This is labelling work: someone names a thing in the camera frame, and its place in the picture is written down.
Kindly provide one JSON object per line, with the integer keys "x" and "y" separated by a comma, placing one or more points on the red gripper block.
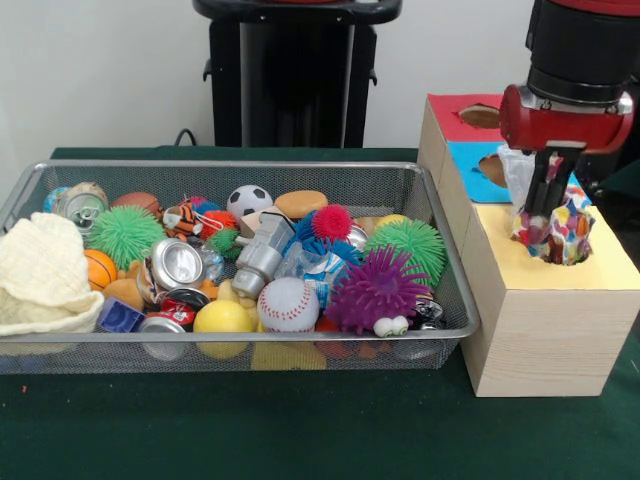
{"x": 565, "y": 127}

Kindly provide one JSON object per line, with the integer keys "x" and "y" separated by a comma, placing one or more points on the colourful patterned cloth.
{"x": 565, "y": 235}

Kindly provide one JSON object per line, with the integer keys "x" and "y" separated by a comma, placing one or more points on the purple spiky fish toy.
{"x": 377, "y": 292}

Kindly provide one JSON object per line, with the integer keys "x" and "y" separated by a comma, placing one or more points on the crushed silver can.
{"x": 177, "y": 262}

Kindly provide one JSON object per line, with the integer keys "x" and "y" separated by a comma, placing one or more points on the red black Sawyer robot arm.
{"x": 580, "y": 45}

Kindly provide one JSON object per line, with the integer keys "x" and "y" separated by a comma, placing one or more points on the wooden box with three holes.
{"x": 550, "y": 340}

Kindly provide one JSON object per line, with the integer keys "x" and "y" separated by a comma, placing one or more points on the shallow metal mesh bin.
{"x": 350, "y": 175}

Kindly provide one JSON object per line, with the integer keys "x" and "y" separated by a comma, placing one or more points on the green puffer ball with eyes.
{"x": 415, "y": 240}

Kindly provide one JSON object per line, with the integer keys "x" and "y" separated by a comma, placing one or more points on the small pink spiky ball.
{"x": 332, "y": 221}

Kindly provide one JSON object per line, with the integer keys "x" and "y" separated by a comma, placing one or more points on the orange round sponge disc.
{"x": 301, "y": 202}

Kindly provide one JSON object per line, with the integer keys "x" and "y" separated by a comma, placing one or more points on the white baseball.
{"x": 288, "y": 305}

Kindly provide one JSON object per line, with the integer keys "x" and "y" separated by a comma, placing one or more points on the small soccer ball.
{"x": 250, "y": 200}

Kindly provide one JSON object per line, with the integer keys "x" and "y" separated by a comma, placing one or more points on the yellow smiley ball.
{"x": 223, "y": 317}

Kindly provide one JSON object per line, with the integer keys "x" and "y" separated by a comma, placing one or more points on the cream knitted cloth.
{"x": 40, "y": 270}

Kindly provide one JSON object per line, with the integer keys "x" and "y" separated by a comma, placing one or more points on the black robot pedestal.
{"x": 310, "y": 75}

